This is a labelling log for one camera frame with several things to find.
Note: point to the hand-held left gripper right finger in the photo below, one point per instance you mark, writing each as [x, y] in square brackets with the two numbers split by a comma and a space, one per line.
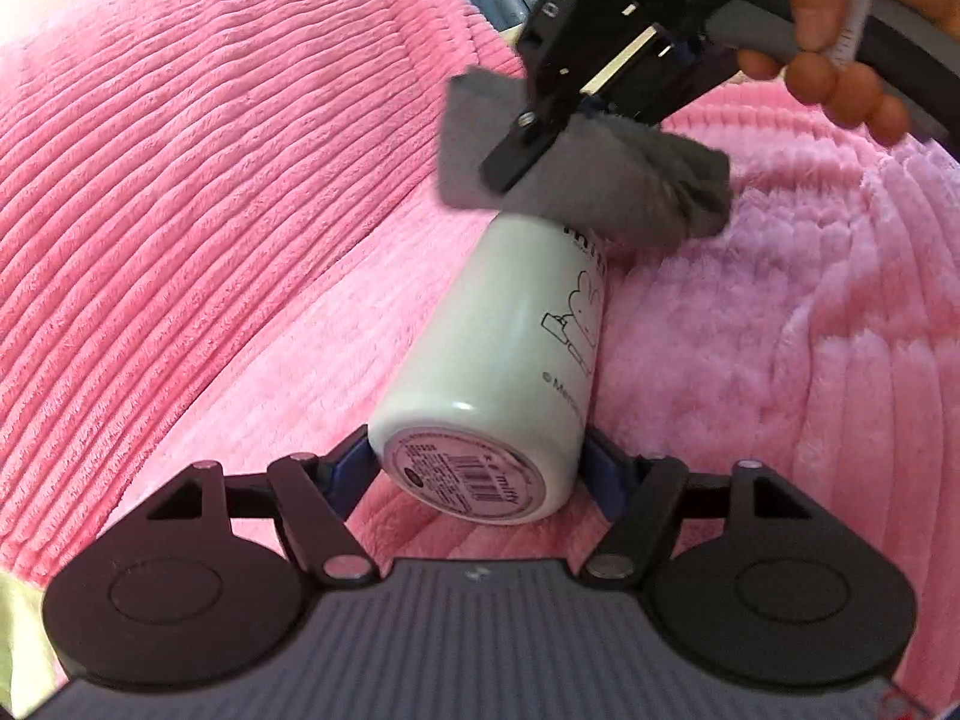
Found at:
[602, 466]

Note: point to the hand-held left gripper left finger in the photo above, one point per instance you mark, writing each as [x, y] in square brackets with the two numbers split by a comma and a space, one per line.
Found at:
[351, 466]

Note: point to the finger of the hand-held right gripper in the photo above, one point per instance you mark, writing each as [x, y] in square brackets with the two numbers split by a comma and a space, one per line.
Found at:
[525, 142]

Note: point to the grey cleaning cloth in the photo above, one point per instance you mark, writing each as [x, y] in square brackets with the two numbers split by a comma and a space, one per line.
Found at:
[600, 180]

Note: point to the white printed bottle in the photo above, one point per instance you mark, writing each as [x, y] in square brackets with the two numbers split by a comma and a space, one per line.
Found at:
[495, 360]

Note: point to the person's right hand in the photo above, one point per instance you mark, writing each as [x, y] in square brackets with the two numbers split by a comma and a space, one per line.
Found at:
[825, 0]

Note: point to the light pink plush blanket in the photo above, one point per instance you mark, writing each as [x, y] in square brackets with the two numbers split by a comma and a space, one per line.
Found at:
[787, 360]

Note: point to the dark pink ribbed blanket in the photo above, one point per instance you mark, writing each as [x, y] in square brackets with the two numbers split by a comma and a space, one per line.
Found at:
[187, 202]

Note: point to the yellow-green bed sheet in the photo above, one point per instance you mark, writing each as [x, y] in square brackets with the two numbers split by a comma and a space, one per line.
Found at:
[22, 637]

